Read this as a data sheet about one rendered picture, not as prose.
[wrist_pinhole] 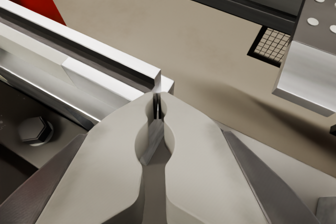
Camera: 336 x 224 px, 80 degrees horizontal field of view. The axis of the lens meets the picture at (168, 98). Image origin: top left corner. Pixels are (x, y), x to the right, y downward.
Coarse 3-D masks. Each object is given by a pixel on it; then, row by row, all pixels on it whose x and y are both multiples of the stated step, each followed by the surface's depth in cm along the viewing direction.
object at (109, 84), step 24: (0, 0) 16; (24, 24) 16; (48, 24) 15; (72, 48) 15; (96, 48) 14; (72, 72) 13; (96, 72) 13; (120, 72) 14; (144, 72) 13; (96, 96) 15; (120, 96) 13
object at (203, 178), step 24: (168, 96) 11; (168, 120) 9; (192, 120) 9; (168, 144) 9; (192, 144) 8; (216, 144) 8; (168, 168) 7; (192, 168) 7; (216, 168) 7; (168, 192) 6; (192, 192) 6; (216, 192) 6; (240, 192) 6; (168, 216) 6; (192, 216) 6; (216, 216) 6; (240, 216) 6; (264, 216) 6
